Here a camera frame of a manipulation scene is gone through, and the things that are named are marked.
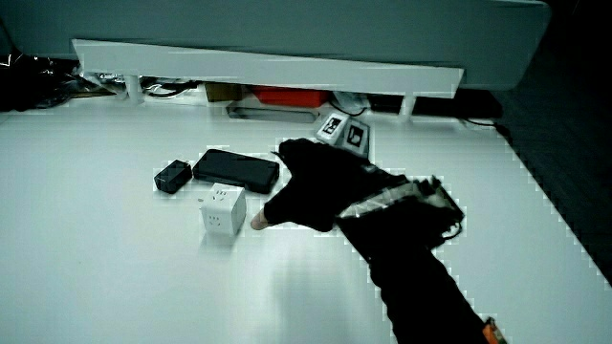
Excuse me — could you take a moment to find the white plastic bag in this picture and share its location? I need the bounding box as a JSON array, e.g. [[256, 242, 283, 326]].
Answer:
[[331, 91, 369, 117]]

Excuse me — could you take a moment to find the brown box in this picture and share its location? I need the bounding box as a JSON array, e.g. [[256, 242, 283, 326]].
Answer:
[[205, 81, 244, 103]]

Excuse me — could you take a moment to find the person's right forearm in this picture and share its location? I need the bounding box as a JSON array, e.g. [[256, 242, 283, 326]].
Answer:
[[337, 193, 498, 344]]

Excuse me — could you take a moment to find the black cable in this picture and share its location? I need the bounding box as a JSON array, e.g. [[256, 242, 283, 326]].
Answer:
[[142, 79, 203, 99]]

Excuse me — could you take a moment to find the person's right hand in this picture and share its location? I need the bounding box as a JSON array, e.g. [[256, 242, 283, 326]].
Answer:
[[250, 112, 465, 233]]

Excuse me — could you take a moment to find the black charger adapter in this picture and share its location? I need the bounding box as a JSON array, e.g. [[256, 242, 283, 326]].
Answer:
[[153, 159, 194, 195]]

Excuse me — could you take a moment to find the black smartphone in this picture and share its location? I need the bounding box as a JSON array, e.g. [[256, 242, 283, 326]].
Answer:
[[191, 148, 281, 195]]

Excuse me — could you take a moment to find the white cube socket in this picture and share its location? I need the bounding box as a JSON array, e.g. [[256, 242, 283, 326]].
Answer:
[[199, 183, 248, 238]]

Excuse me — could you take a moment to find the grey flat tray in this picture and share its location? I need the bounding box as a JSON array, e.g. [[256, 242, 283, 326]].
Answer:
[[226, 104, 320, 125]]

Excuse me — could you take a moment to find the white desk shelf riser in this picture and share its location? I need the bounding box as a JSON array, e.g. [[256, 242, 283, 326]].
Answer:
[[71, 38, 465, 118]]

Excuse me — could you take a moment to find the grey panel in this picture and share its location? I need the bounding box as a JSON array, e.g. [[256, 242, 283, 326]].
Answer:
[[0, 0, 554, 92]]

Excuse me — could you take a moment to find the black plastic bag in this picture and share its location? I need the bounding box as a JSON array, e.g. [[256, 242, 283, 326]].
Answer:
[[0, 51, 97, 114]]

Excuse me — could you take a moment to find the red box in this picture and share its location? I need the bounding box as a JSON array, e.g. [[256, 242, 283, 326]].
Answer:
[[251, 85, 331, 109]]

